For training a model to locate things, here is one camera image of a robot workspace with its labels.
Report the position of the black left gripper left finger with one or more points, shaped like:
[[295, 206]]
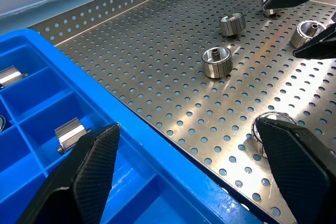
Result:
[[92, 182]]

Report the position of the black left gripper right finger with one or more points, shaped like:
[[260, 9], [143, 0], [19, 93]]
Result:
[[302, 176]]

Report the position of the blue compartment tray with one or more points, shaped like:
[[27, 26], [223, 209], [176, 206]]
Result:
[[157, 161]]

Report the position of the perforated metal tray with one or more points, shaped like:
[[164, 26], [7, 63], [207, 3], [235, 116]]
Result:
[[263, 51]]

